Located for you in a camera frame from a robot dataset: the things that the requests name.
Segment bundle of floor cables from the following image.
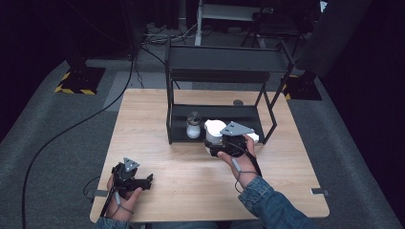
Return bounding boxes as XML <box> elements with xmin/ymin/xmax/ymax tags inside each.
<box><xmin>141</xmin><ymin>21</ymin><xmax>199</xmax><ymax>45</ymax></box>

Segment grey table edge clip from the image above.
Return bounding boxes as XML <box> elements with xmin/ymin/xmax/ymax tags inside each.
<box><xmin>310</xmin><ymin>187</ymin><xmax>330</xmax><ymax>197</ymax></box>
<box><xmin>85</xmin><ymin>189</ymin><xmax>110</xmax><ymax>200</ymax></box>

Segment black yellow striped base plate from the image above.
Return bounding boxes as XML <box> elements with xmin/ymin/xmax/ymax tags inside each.
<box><xmin>282</xmin><ymin>73</ymin><xmax>323</xmax><ymax>101</ymax></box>
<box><xmin>53</xmin><ymin>66</ymin><xmax>107</xmax><ymax>96</ymax></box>

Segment person's right hand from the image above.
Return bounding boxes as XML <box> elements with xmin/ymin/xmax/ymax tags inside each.
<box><xmin>217</xmin><ymin>135</ymin><xmax>260</xmax><ymax>190</ymax></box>

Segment person's left hand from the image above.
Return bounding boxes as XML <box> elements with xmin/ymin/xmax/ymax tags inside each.
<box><xmin>106</xmin><ymin>175</ymin><xmax>143</xmax><ymax>222</ymax></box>

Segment white metal stand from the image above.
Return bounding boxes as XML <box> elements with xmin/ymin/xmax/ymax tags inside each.
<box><xmin>194</xmin><ymin>0</ymin><xmax>275</xmax><ymax>48</ymax></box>

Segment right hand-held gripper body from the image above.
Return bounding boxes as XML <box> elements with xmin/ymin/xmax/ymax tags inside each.
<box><xmin>208</xmin><ymin>120</ymin><xmax>256</xmax><ymax>158</ymax></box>

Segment white ceramic pot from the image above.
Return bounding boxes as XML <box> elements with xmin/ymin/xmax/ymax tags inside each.
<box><xmin>203</xmin><ymin>118</ymin><xmax>261</xmax><ymax>156</ymax></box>

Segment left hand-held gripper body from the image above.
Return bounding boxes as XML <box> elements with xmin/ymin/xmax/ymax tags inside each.
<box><xmin>111</xmin><ymin>156</ymin><xmax>141</xmax><ymax>192</ymax></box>

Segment glass jar with white powder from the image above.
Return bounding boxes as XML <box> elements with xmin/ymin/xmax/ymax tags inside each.
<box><xmin>185</xmin><ymin>111</ymin><xmax>203</xmax><ymax>140</ymax></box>

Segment black two-tier metal rack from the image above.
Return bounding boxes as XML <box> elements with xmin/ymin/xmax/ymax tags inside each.
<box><xmin>164</xmin><ymin>34</ymin><xmax>295</xmax><ymax>146</ymax></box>

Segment long black floor cable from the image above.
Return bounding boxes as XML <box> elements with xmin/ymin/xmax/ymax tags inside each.
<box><xmin>21</xmin><ymin>53</ymin><xmax>135</xmax><ymax>229</ymax></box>

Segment grey curtain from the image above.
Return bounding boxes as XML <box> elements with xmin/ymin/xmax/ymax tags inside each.
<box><xmin>295</xmin><ymin>0</ymin><xmax>373</xmax><ymax>79</ymax></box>

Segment hand-held gripper cable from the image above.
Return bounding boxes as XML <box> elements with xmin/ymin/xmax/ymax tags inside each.
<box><xmin>224</xmin><ymin>141</ymin><xmax>263</xmax><ymax>195</ymax></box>
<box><xmin>99</xmin><ymin>185</ymin><xmax>135</xmax><ymax>219</ymax></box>

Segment right hand-held gripper cable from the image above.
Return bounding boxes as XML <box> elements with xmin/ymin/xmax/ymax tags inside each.
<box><xmin>224</xmin><ymin>141</ymin><xmax>263</xmax><ymax>195</ymax></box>

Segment black folding stand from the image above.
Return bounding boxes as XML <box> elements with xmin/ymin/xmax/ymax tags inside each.
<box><xmin>241</xmin><ymin>7</ymin><xmax>309</xmax><ymax>50</ymax></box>

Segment left hand-held gripper cable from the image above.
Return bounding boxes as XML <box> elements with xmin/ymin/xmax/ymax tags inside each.
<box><xmin>99</xmin><ymin>185</ymin><xmax>135</xmax><ymax>219</ymax></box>

